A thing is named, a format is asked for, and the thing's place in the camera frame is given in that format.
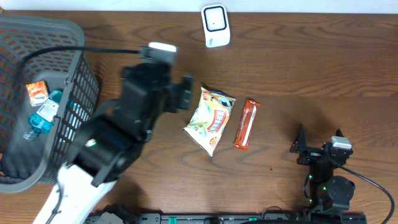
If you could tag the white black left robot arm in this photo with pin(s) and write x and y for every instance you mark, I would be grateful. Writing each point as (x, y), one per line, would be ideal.
(107, 144)

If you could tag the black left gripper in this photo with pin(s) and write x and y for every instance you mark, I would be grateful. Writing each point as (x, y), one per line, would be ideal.
(171, 104)

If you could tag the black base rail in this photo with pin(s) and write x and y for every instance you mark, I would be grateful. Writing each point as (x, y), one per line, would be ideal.
(120, 214)

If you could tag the yellow snack bag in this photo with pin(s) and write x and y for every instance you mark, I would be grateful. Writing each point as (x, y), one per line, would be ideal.
(210, 119)

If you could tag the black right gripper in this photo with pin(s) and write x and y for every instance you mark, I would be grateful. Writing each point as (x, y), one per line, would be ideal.
(300, 145)

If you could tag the small orange carton box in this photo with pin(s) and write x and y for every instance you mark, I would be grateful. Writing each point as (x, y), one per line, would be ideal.
(38, 93)

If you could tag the white barcode scanner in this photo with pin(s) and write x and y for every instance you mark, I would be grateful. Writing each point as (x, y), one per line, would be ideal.
(215, 25)

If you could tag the orange snack bar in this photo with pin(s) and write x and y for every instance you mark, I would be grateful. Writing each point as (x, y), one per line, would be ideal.
(245, 127)

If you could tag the grey plastic shopping basket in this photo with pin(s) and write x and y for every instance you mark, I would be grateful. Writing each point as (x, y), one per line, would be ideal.
(24, 162)

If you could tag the blue mouthwash bottle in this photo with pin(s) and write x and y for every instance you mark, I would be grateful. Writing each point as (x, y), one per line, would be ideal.
(41, 121)

